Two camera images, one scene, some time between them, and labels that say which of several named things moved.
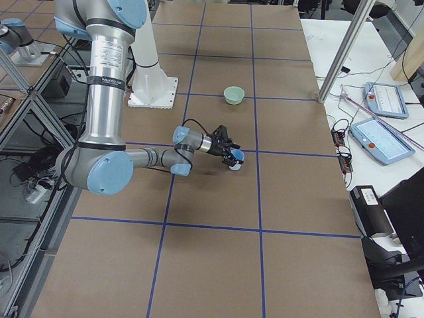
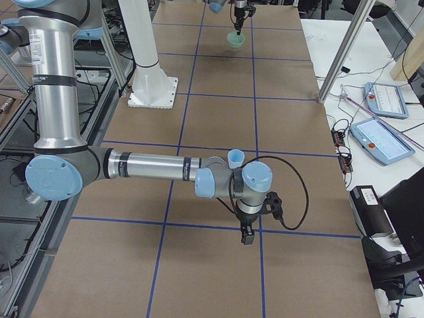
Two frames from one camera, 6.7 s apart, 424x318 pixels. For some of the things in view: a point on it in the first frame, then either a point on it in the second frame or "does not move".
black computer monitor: [403, 205] does not move
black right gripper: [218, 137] -> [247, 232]
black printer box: [371, 215] does not move
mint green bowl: [234, 95] -> [235, 40]
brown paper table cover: [277, 238] does not move
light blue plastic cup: [239, 155] does not move
